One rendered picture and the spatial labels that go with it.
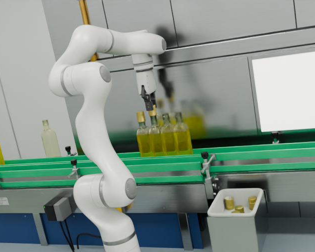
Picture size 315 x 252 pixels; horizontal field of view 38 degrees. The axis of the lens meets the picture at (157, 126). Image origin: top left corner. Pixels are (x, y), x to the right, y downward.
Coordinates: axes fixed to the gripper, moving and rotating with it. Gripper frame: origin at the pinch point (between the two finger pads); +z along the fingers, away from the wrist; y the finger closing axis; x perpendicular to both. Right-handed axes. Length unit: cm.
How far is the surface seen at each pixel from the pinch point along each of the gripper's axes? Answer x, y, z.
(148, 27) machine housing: -0.8, -15.0, -31.8
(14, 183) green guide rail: -72, 13, 29
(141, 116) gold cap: -4.9, 1.5, 4.4
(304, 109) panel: 61, -11, 11
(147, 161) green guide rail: -3.8, 6.3, 23.2
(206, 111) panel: 20.5, -11.7, 7.9
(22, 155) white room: -341, -314, 118
